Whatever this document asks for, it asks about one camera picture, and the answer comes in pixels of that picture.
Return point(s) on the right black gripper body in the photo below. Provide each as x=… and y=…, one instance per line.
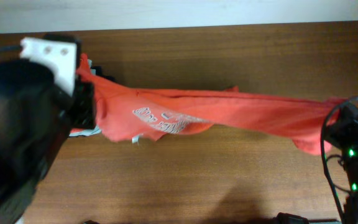
x=347, y=135

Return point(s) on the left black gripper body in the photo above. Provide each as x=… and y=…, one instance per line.
x=83, y=115

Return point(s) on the orange t-shirt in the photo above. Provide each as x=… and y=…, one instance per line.
x=123, y=113

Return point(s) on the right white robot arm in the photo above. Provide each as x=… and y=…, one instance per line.
x=348, y=212

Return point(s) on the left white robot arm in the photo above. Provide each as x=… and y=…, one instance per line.
x=36, y=117

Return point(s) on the folded grey garment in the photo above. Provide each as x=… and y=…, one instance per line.
x=87, y=132

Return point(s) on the folded navy garment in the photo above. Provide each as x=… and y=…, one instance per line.
x=98, y=71

